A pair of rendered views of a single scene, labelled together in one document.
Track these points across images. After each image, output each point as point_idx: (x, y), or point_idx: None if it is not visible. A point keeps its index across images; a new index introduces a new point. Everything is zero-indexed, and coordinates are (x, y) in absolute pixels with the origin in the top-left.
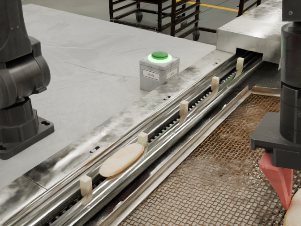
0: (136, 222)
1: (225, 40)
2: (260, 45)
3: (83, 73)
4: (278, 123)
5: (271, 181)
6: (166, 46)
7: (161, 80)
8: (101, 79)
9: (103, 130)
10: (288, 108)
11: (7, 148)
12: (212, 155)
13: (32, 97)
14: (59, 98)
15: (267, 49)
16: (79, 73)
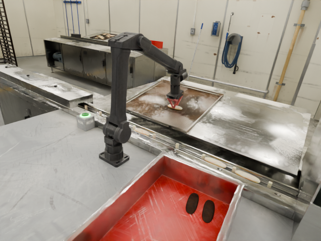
0: (173, 125)
1: (73, 103)
2: (85, 98)
3: (57, 144)
4: (171, 94)
5: (176, 103)
6: (39, 122)
7: (94, 121)
8: (68, 139)
9: None
10: (177, 89)
11: (126, 155)
12: (151, 115)
13: (77, 158)
14: (83, 150)
15: (88, 98)
16: (55, 146)
